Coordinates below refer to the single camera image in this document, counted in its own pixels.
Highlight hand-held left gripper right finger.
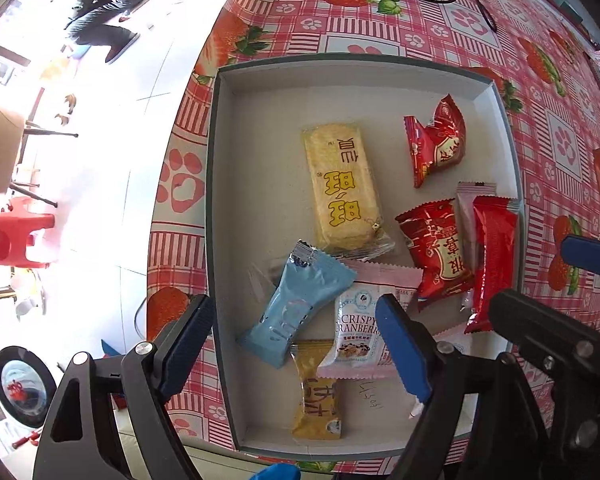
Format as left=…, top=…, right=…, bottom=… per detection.
left=374, top=293, right=551, bottom=480

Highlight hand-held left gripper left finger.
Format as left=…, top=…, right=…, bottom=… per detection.
left=32, top=294, right=215, bottom=480

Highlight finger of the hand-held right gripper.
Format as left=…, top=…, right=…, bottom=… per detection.
left=489, top=289, right=600, bottom=378
left=560, top=234, right=600, bottom=281

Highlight white cranberry snack packet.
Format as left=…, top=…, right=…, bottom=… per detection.
left=317, top=284, right=406, bottom=381

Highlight pink zigzag-edge snack packet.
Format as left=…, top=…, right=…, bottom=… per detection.
left=342, top=259, right=473, bottom=351

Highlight slim red snack packet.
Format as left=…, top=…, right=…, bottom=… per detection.
left=464, top=195, right=521, bottom=335

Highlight red gold-label snack packet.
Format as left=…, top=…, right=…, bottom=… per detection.
left=395, top=199, right=476, bottom=313

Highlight yellow brown snack packet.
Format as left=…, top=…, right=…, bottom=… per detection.
left=290, top=340, right=343, bottom=440

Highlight light blue snack packet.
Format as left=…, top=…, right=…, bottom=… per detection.
left=237, top=240, right=358, bottom=370

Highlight slim pale pink snack packet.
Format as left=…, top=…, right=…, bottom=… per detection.
left=455, top=181, right=498, bottom=311

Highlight yellow rice cracker packet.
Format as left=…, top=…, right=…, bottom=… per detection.
left=300, top=122, right=396, bottom=256

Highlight grey shallow cardboard box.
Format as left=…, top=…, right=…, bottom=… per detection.
left=205, top=52, right=526, bottom=461

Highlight strawberry print checked tablecloth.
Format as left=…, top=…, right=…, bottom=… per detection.
left=145, top=0, right=600, bottom=480

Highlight blue cloth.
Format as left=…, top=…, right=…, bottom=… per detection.
left=240, top=462, right=303, bottom=480

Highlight black round bin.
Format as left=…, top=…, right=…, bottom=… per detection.
left=0, top=345, right=58, bottom=428

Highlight red plastic stool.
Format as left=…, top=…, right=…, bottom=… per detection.
left=0, top=197, right=56, bottom=270

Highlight black metal table legs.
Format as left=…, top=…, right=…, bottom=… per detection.
left=7, top=120, right=79, bottom=208

